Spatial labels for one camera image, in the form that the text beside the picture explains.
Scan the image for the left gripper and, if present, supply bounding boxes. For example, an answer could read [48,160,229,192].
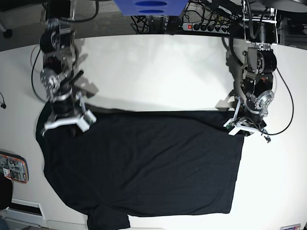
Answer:
[241,106,267,137]

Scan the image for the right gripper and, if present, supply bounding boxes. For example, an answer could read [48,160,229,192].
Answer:
[49,92,83,138]

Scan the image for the black T-shirt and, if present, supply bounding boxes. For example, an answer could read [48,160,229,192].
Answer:
[35,104,244,230]

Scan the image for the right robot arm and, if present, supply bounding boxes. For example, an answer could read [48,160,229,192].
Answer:
[39,0,82,135]

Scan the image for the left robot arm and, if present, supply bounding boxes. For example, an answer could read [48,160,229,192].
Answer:
[224,0,278,138]

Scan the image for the small colourful card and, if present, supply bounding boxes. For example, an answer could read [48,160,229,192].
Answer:
[280,224,301,230]

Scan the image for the white power strip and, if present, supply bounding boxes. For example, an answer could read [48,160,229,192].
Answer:
[182,23,230,35]

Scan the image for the black chair wheel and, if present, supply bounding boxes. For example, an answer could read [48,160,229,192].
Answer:
[3,29,12,39]

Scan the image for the blue plastic bin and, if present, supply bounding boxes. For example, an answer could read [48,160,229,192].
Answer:
[114,0,188,16]

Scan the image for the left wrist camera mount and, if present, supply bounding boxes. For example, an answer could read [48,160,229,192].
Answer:
[223,96,271,143]

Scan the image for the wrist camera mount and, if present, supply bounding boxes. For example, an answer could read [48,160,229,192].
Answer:
[223,96,271,143]
[41,91,96,136]

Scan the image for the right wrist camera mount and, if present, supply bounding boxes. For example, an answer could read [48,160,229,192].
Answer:
[41,91,96,136]

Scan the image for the tangled black cables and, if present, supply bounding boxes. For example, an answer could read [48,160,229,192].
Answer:
[130,0,240,34]

